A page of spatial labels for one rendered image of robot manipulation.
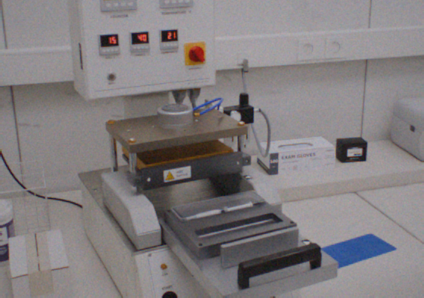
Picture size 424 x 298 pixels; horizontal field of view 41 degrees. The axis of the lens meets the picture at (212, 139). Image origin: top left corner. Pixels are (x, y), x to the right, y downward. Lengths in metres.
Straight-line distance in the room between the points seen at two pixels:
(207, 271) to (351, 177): 0.95
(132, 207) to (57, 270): 0.25
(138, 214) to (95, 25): 0.44
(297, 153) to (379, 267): 0.53
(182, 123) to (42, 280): 0.44
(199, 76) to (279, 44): 0.54
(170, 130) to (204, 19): 0.31
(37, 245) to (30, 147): 0.54
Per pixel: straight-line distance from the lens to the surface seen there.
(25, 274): 1.29
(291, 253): 0.95
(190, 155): 1.23
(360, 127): 2.18
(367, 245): 1.55
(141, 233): 1.12
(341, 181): 1.81
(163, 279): 1.14
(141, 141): 1.17
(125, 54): 1.34
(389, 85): 2.20
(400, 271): 1.46
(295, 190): 1.75
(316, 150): 1.86
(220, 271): 0.98
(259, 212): 1.12
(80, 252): 1.52
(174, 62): 1.38
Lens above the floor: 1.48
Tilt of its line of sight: 18 degrees down
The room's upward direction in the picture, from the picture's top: 1 degrees counter-clockwise
